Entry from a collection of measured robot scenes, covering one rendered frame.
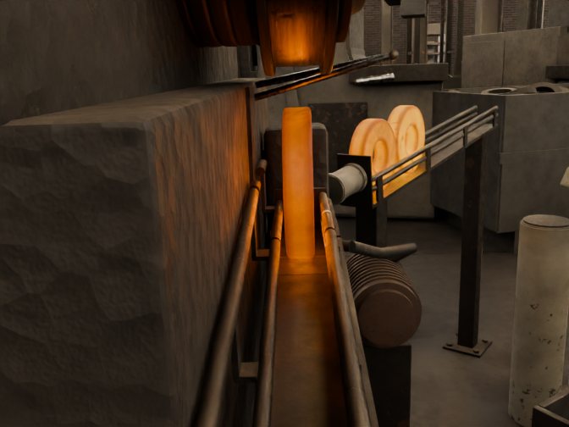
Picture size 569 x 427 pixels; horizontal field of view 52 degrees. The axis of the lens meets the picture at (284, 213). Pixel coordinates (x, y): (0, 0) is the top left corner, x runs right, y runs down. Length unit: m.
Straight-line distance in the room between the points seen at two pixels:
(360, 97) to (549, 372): 2.15
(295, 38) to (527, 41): 4.25
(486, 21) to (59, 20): 9.40
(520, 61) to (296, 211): 4.29
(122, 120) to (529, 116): 2.68
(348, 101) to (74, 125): 3.16
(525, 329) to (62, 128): 1.39
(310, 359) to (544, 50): 4.25
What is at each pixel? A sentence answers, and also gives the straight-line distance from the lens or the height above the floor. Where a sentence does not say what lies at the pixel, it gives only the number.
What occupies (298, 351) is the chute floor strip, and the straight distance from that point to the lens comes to 0.54.
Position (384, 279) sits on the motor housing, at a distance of 1.03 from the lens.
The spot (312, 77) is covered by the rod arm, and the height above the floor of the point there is 0.87.
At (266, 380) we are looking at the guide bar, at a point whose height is 0.68.
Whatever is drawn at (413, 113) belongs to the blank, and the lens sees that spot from 1.37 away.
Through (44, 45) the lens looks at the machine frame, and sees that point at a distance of 0.30.
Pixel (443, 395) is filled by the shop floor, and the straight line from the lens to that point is 1.75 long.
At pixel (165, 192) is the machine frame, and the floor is 0.84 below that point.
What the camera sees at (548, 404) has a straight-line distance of 0.34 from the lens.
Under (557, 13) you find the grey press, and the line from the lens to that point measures 4.71.
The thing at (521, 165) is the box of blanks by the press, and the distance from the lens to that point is 2.88.
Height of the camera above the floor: 0.89
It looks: 14 degrees down
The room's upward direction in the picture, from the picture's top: 2 degrees counter-clockwise
